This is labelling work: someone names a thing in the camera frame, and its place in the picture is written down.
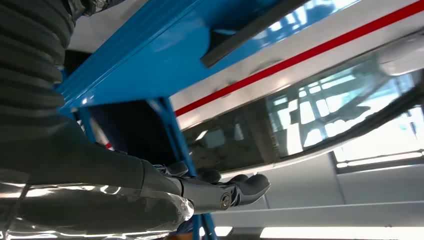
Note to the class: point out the blue metal shelf rack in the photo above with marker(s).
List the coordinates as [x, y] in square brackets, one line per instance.
[149, 59]

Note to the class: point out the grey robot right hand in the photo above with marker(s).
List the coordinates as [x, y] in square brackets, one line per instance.
[66, 159]

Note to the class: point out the white car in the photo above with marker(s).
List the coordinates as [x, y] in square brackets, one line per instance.
[265, 86]

